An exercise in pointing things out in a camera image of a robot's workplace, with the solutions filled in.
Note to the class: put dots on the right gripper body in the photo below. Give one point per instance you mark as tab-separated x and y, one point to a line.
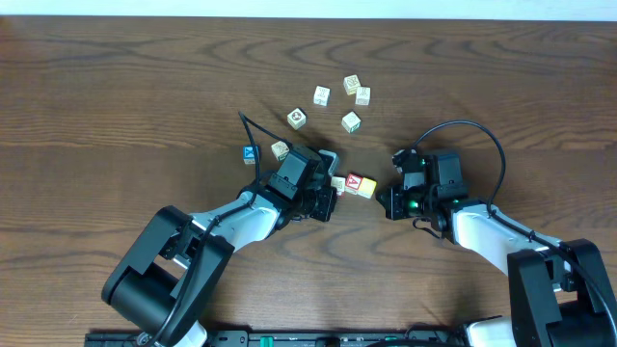
411	202

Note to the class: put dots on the white and yellow block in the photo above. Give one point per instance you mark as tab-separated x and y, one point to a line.
367	188

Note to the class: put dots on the red letter A block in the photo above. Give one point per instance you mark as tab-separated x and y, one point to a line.
353	183

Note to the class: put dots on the blue letter X block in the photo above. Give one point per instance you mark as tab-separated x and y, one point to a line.
251	154

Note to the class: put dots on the yellow-green pattern block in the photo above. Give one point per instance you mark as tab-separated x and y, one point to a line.
351	83

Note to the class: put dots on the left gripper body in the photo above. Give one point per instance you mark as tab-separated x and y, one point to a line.
320	202

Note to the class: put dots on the white block red circle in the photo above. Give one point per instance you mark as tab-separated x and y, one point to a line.
297	118

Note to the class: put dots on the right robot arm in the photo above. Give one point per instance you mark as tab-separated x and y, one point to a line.
559	291

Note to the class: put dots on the white block green edge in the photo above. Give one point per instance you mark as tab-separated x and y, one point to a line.
280	150

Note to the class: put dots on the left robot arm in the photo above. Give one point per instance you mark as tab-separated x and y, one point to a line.
169	273

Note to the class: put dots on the white block green side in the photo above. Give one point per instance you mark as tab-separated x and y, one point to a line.
351	122

